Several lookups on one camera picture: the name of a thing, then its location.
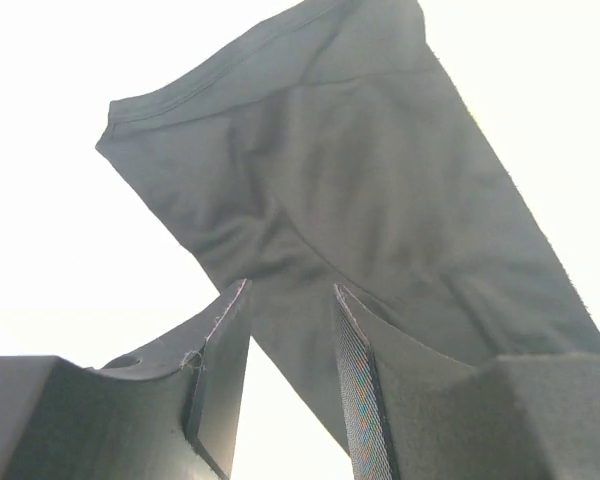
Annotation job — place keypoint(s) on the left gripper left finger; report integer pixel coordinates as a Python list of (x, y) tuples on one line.
[(167, 410)]

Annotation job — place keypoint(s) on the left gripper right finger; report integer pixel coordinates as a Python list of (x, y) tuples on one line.
[(413, 413)]

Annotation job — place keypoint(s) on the black t-shirt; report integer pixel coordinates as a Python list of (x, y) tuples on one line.
[(328, 146)]

